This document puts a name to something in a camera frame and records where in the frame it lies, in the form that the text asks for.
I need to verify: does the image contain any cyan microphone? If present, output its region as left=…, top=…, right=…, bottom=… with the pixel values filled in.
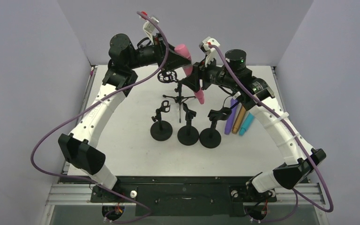
left=238, top=112, right=255, bottom=136

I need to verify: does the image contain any gold mic black stand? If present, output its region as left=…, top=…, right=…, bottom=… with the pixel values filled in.
left=177, top=103, right=199, bottom=146

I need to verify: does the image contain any purple microphone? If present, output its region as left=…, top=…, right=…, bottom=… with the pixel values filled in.
left=224, top=99, right=238, bottom=135

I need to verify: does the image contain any gold microphone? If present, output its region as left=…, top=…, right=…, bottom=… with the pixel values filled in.
left=231, top=106, right=247, bottom=134

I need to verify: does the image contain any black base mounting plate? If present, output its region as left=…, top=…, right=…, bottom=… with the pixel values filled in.
left=59, top=174, right=309, bottom=218

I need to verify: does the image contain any aluminium frame rail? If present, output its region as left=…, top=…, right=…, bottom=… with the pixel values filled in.
left=46, top=183, right=326, bottom=206

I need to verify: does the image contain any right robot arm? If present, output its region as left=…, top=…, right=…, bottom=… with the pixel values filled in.
left=183, top=45, right=326, bottom=200

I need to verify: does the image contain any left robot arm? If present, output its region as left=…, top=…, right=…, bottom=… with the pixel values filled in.
left=58, top=33, right=191, bottom=202

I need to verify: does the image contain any pink microphone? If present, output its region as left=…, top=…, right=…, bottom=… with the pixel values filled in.
left=174, top=44, right=205, bottom=105

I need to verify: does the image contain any purple mic black stand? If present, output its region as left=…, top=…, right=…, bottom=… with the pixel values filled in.
left=199, top=107, right=232, bottom=149

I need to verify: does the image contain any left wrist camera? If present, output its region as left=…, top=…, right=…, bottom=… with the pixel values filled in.
left=138, top=11, right=159, bottom=45

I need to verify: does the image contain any black tripod shock mount stand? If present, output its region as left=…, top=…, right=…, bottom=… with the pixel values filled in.
left=157, top=69, right=199, bottom=124

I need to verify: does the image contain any cyan mic black stand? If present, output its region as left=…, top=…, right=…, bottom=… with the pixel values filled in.
left=150, top=100, right=173, bottom=141

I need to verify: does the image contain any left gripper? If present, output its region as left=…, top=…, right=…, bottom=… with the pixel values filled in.
left=127, top=33, right=191, bottom=72

